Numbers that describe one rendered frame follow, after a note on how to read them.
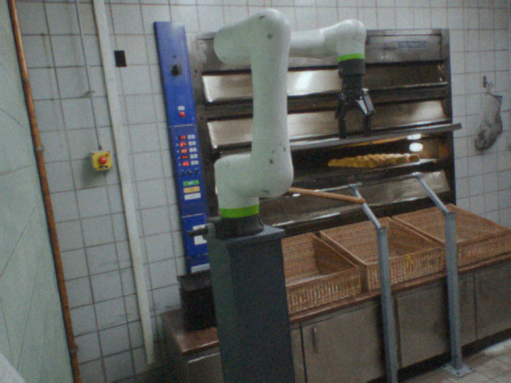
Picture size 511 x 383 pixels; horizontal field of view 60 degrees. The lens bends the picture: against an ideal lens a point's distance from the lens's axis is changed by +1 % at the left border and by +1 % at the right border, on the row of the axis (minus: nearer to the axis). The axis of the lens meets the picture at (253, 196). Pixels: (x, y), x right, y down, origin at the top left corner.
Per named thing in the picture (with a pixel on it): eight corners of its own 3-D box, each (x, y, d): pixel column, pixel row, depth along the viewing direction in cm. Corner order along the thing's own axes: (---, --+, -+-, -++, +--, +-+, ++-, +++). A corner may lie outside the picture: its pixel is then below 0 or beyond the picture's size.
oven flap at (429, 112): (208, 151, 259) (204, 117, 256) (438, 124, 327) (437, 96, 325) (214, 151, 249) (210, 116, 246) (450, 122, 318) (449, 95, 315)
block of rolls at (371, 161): (326, 166, 373) (325, 159, 372) (371, 159, 391) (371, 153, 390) (372, 167, 317) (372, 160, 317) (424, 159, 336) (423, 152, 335)
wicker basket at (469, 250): (392, 254, 310) (390, 215, 306) (451, 238, 332) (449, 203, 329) (450, 270, 266) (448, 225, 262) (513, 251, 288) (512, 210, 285)
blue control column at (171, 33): (146, 300, 438) (114, 79, 408) (162, 296, 444) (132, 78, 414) (204, 398, 262) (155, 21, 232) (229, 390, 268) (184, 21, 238)
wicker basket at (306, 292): (235, 294, 264) (230, 249, 260) (314, 273, 287) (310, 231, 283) (271, 321, 220) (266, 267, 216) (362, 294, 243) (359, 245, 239)
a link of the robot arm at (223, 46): (234, 61, 130) (227, 17, 128) (209, 69, 140) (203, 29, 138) (278, 59, 142) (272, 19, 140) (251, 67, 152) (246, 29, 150)
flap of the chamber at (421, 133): (221, 159, 240) (211, 165, 259) (462, 128, 309) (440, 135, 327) (220, 155, 241) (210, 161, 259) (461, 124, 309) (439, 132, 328)
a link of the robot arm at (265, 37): (270, 199, 120) (267, -2, 116) (233, 197, 132) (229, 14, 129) (303, 197, 128) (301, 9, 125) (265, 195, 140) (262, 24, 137)
